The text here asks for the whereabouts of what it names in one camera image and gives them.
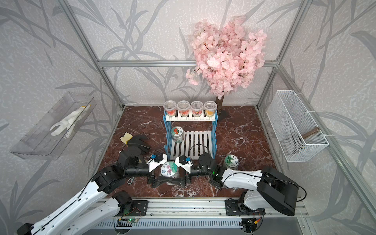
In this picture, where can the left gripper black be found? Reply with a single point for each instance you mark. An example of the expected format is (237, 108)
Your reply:
(157, 181)

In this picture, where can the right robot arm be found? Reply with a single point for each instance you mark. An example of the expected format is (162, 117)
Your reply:
(266, 188)

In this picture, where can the wooden handled brush in basket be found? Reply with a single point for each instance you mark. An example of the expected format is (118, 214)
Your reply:
(297, 140)

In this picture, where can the blue white two-tier shelf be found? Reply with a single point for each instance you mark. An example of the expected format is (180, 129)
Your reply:
(194, 143)

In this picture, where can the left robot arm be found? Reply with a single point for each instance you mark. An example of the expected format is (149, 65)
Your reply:
(73, 218)

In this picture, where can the clear seed container red label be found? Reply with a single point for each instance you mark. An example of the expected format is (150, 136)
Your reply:
(170, 107)

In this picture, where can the black work glove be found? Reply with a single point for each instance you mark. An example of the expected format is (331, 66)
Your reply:
(138, 141)

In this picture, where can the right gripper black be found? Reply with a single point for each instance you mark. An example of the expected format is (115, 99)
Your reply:
(182, 182)

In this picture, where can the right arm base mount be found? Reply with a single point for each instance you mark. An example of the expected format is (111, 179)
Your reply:
(235, 207)

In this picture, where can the green label seed container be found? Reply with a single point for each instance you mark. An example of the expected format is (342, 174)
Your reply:
(232, 162)

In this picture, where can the small clear container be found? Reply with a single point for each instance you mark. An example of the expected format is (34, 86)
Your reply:
(210, 108)

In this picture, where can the pink flower lid container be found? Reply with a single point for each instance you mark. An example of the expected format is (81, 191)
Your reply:
(170, 170)

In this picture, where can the clear acrylic wall tray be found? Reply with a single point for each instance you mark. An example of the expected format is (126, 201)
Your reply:
(51, 135)

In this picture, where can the white wire mesh basket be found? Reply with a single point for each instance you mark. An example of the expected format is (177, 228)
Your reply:
(288, 114)

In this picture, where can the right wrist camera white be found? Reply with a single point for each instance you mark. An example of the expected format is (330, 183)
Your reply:
(184, 162)

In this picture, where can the strawberry lid seed container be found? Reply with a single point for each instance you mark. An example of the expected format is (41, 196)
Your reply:
(177, 134)

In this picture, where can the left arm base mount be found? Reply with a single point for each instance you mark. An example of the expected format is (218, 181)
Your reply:
(125, 205)

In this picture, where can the white glove in tray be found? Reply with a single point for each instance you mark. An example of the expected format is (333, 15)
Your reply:
(68, 123)

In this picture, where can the pink artificial blossom tree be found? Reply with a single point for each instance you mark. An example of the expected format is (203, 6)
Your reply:
(227, 58)

